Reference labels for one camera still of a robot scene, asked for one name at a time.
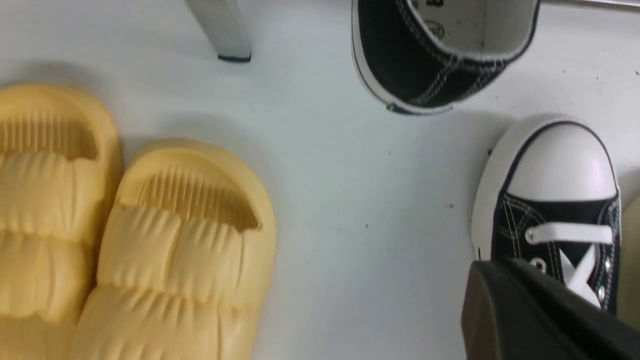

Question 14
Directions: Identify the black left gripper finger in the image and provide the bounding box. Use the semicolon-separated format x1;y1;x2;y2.
461;259;640;360

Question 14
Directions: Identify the black canvas sneaker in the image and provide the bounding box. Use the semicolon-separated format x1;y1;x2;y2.
470;113;622;315
350;0;540;116

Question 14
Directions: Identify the olive green slide left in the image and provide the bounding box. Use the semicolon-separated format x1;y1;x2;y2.
617;197;640;330

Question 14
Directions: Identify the yellow slide right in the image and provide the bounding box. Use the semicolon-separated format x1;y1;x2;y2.
69;138;277;360

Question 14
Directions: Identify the yellow slide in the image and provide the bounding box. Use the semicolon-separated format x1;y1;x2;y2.
69;138;277;360
0;83;122;360

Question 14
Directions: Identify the yellow slide left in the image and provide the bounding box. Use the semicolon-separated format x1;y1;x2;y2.
0;83;122;360

